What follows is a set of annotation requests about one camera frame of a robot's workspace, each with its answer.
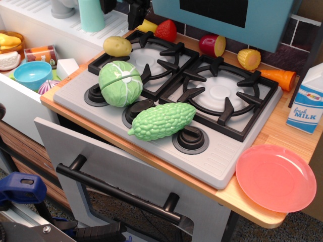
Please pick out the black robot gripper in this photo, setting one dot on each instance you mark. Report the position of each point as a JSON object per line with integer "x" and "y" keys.
{"x": 138, "y": 10}

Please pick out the yellow toy potato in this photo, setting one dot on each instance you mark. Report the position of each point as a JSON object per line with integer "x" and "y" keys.
{"x": 117, "y": 46}

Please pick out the pink plastic plate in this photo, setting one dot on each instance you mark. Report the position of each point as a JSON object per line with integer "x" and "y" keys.
{"x": 276, "y": 178}

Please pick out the yellow toy banana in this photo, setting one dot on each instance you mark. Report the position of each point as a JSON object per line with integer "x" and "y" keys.
{"x": 147, "y": 26}

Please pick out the teal plastic cup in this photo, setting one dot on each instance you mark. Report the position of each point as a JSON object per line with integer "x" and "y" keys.
{"x": 91, "y": 15}

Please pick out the red toy strawberry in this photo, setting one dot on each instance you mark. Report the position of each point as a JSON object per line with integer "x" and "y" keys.
{"x": 166, "y": 30}

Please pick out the grey toy faucet base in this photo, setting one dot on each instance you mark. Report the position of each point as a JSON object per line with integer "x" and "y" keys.
{"x": 62, "y": 9}

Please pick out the green toy cabbage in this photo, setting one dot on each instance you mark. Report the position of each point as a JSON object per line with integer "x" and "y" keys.
{"x": 120, "y": 83}

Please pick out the white toy block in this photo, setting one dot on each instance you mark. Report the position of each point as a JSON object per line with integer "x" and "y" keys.
{"x": 66, "y": 67}

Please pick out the black left burner grate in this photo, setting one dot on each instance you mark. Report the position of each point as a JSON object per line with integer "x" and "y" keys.
{"x": 158, "y": 61}

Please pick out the black burner grate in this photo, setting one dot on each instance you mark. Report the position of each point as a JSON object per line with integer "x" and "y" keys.
{"x": 227, "y": 99}
{"x": 158, "y": 61}

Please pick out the orange brown toy can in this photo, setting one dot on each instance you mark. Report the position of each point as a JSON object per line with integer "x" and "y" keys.
{"x": 44, "y": 53}

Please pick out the white toy sink unit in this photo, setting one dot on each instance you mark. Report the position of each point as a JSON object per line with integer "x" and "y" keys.
{"x": 34, "y": 21}

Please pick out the black left stove knob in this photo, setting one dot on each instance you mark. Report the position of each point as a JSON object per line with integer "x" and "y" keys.
{"x": 94, "y": 97}

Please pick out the black stove knob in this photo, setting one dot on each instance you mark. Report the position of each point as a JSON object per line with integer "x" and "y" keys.
{"x": 94, "y": 97}
{"x": 134, "y": 109}
{"x": 190, "y": 140}

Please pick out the red yellow toy fruit half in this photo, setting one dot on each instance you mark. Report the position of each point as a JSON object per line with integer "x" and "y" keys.
{"x": 212, "y": 45}

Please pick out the black middle stove knob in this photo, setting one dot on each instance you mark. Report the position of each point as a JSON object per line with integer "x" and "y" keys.
{"x": 134, "y": 109}

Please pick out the purple toy onion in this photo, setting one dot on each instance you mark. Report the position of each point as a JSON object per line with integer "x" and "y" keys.
{"x": 47, "y": 85}

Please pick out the blue plastic bowl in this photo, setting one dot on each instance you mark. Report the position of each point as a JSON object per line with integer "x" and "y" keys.
{"x": 33, "y": 74}

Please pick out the orange bowl with yellow food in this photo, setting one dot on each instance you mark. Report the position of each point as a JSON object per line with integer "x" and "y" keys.
{"x": 12, "y": 41}

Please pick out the green toy bitter gourd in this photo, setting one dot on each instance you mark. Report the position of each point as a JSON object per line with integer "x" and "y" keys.
{"x": 162, "y": 121}

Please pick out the white toy bread piece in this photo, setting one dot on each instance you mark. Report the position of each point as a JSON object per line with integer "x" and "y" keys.
{"x": 10, "y": 60}

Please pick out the yellow toy corn piece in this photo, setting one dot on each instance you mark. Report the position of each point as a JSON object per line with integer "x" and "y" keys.
{"x": 249, "y": 59}

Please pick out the black right burner grate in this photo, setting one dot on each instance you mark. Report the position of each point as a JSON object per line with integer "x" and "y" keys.
{"x": 227, "y": 99}

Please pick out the black right stove knob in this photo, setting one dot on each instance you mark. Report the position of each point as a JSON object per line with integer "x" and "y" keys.
{"x": 190, "y": 140}

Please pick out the grey toy stove top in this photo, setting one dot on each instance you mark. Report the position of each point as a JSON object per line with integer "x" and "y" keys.
{"x": 215, "y": 166}

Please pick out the orange toy carrot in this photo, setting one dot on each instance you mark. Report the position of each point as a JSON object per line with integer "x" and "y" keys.
{"x": 285, "y": 79}

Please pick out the blue clamp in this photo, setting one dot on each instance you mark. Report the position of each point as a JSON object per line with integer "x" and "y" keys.
{"x": 22, "y": 188}

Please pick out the blue white milk carton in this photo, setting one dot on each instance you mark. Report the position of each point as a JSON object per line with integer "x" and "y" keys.
{"x": 306, "y": 110}

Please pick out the grey oven door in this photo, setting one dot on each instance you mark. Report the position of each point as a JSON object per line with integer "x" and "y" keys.
{"x": 203, "y": 218}

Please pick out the black oven door handle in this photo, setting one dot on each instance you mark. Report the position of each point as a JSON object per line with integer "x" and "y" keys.
{"x": 166, "y": 212}

